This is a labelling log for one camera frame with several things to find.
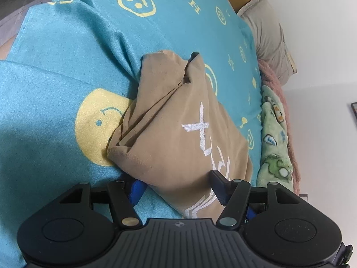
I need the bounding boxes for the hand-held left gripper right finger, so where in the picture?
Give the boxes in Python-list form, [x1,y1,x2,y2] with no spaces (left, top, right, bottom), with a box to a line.
[209,170,302,227]

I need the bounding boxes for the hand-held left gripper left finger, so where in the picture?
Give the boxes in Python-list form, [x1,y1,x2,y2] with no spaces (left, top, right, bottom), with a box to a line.
[59,179,147,227]

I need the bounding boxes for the tan shirt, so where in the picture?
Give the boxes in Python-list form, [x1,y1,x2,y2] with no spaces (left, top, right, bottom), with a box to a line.
[106,50,254,220]

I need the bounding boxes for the green printed fleece blanket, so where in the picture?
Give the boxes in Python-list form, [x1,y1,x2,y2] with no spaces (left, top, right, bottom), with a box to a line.
[256,85,295,192]

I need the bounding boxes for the grey pillow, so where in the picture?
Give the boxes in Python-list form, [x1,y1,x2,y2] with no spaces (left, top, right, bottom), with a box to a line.
[237,0,298,86]

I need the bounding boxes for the pink fuzzy blanket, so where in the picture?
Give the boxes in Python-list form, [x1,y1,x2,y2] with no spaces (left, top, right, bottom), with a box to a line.
[257,58,303,194]

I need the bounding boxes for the teal printed bed sheet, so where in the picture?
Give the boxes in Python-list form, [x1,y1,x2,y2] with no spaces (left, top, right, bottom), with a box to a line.
[0,0,264,268]

